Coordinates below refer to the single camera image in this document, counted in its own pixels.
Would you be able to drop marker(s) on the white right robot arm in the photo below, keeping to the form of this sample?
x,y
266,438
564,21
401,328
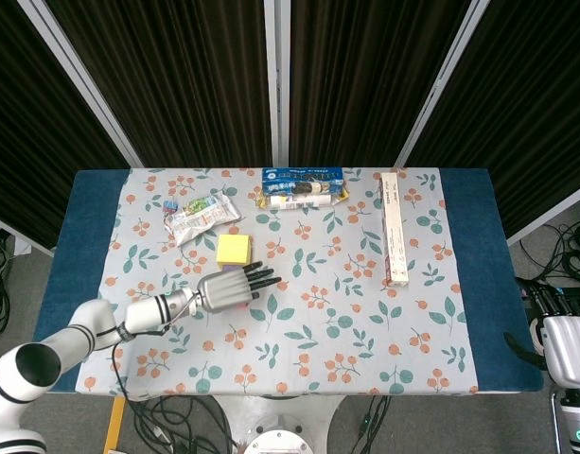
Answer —
x,y
578,423

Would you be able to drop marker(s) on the yellow floor strip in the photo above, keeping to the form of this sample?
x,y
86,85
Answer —
x,y
114,423

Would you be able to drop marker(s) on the crumpled silver snack bag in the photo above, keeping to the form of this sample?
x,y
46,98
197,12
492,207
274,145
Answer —
x,y
202,220

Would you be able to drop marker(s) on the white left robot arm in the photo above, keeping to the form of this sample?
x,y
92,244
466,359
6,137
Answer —
x,y
91,331

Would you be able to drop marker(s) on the round white robot base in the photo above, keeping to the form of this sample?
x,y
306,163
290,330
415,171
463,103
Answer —
x,y
277,444

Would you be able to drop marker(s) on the white yellow cracker package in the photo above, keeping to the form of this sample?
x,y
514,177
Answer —
x,y
294,202

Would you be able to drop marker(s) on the large yellow foam cube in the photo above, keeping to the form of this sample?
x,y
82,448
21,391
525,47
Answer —
x,y
233,248

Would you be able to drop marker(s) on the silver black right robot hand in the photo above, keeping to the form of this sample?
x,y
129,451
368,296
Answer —
x,y
573,347

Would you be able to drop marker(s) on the floral printed tablecloth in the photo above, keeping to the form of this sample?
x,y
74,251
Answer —
x,y
341,321

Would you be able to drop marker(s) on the blue Oreo cookie package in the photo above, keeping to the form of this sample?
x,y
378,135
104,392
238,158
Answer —
x,y
301,179

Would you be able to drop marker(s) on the long white cling film box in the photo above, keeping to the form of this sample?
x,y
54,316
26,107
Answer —
x,y
394,232

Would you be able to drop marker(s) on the blue table cover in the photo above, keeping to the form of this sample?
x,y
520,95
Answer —
x,y
483,265

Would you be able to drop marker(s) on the small blue red candy packet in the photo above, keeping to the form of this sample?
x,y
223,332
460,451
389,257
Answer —
x,y
170,206

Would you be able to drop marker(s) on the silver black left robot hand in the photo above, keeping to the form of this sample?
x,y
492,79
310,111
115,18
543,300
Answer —
x,y
225,291

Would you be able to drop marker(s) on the black curtain partition panel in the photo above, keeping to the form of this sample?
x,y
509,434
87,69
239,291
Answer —
x,y
531,118
365,80
176,80
29,142

